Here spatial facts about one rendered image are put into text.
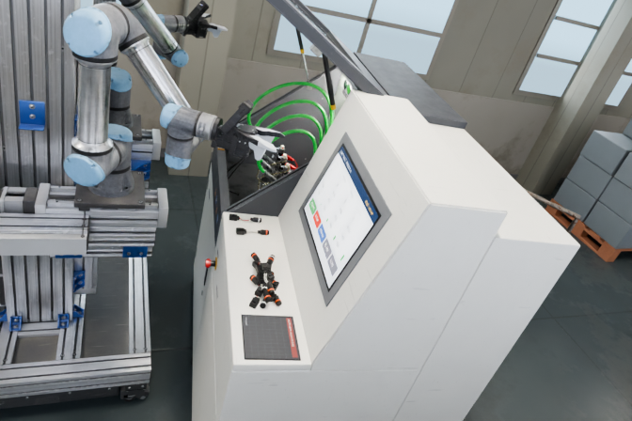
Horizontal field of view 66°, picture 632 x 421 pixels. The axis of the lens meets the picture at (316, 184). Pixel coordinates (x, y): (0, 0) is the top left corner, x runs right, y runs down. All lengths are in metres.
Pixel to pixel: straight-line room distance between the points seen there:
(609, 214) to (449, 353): 3.68
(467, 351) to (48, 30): 1.62
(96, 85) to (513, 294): 1.31
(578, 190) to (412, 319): 4.02
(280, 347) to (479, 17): 3.68
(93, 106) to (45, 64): 0.34
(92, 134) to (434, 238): 1.01
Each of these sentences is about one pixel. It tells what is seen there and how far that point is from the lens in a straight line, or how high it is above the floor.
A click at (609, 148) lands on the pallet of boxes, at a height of 0.87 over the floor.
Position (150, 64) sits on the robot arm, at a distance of 1.57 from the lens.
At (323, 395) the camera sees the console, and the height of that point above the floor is 0.84.
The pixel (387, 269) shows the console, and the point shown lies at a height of 1.34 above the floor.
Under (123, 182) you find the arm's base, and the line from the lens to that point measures 1.79.
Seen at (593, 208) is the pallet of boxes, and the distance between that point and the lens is 5.20.
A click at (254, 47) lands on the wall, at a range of 3.87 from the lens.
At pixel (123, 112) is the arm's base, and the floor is 1.12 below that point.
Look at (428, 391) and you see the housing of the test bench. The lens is 1.72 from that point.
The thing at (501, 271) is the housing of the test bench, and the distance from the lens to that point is 1.41.
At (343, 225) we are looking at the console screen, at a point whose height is 1.29.
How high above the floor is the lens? 2.07
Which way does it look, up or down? 29 degrees down
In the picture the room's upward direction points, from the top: 17 degrees clockwise
